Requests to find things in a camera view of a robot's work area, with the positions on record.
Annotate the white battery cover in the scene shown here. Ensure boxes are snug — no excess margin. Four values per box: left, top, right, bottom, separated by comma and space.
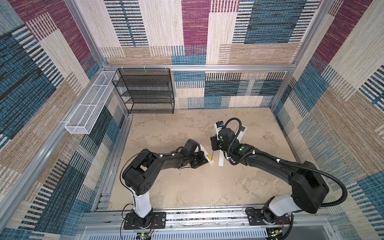
219, 151, 225, 167

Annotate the white remote with grey screen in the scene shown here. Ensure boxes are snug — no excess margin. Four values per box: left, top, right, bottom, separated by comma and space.
237, 126, 247, 142

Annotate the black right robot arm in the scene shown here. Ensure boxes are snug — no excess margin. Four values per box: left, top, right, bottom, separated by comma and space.
211, 128, 329, 224

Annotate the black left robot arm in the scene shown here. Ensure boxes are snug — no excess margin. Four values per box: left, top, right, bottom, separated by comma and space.
120, 139, 214, 219

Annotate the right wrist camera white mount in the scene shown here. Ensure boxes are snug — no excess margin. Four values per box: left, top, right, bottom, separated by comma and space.
215, 121, 224, 140

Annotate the black corrugated cable conduit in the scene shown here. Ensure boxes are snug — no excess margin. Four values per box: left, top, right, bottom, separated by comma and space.
223, 117, 348, 208

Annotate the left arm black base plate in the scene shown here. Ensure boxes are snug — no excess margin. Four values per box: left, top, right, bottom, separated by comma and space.
123, 211, 167, 230

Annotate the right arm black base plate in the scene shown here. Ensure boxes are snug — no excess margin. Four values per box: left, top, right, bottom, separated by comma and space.
245, 208, 291, 226

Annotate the black wire mesh shelf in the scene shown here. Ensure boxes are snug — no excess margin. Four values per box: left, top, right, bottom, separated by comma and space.
112, 68, 175, 114

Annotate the white wire mesh basket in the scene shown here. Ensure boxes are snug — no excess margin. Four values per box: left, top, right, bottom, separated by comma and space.
65, 71, 115, 135

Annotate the aluminium front rail frame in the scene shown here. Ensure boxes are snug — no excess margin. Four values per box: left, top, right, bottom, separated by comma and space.
75, 205, 342, 240

